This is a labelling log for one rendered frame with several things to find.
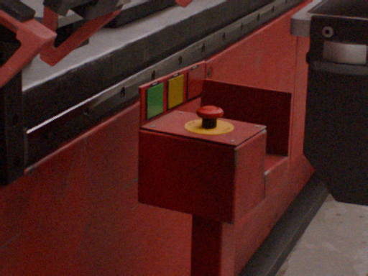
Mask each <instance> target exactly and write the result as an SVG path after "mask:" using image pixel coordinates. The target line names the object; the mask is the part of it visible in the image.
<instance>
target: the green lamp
mask: <svg viewBox="0 0 368 276"><path fill-rule="evenodd" d="M162 112H163V83H161V84H159V85H156V86H155V87H154V88H151V89H147V119H149V118H151V117H153V116H156V115H158V114H160V113H162Z"/></svg>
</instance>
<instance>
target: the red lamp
mask: <svg viewBox="0 0 368 276"><path fill-rule="evenodd" d="M201 88H202V67H200V68H197V69H194V70H192V71H189V72H188V98H187V100H189V99H191V98H193V97H196V96H198V95H200V94H201Z"/></svg>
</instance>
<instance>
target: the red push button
mask: <svg viewBox="0 0 368 276"><path fill-rule="evenodd" d="M196 113H197V115H198V116H199V117H201V118H202V127H204V128H208V129H212V128H216V127H217V118H220V117H222V115H223V110H222V109H220V108H219V107H217V106H202V107H200V108H198V109H197V112H196Z"/></svg>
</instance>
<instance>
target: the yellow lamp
mask: <svg viewBox="0 0 368 276"><path fill-rule="evenodd" d="M182 102H183V75H179V76H178V77H175V78H173V79H170V80H169V81H168V109H171V108H172V107H174V106H177V105H178V104H181V103H182Z"/></svg>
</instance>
